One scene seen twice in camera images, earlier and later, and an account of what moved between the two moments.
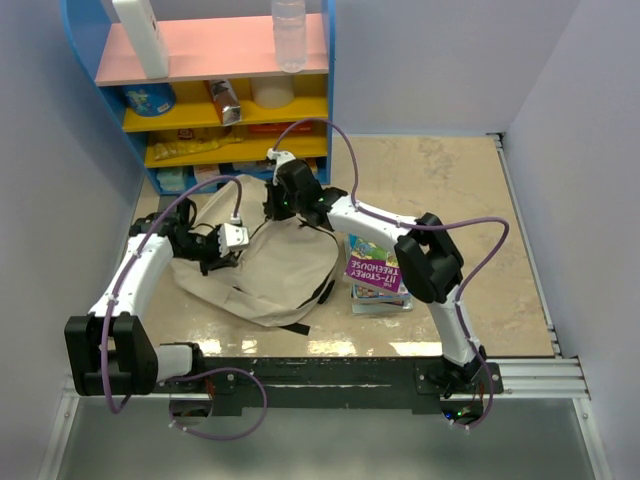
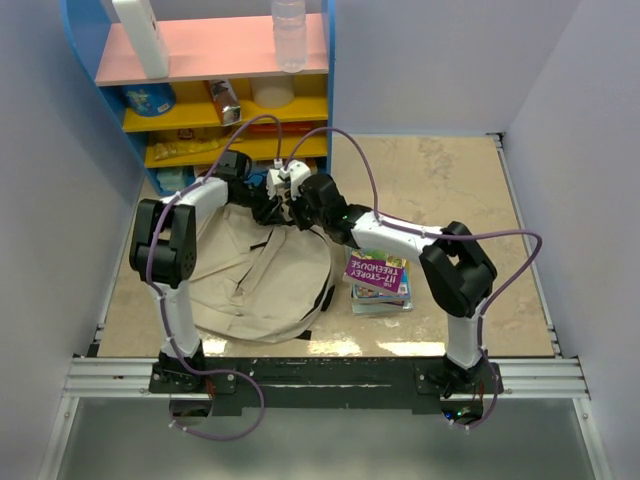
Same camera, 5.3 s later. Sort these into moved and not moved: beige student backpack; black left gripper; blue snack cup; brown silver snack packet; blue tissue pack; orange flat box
Moved: beige student backpack; black left gripper
Not moved: blue snack cup; orange flat box; blue tissue pack; brown silver snack packet
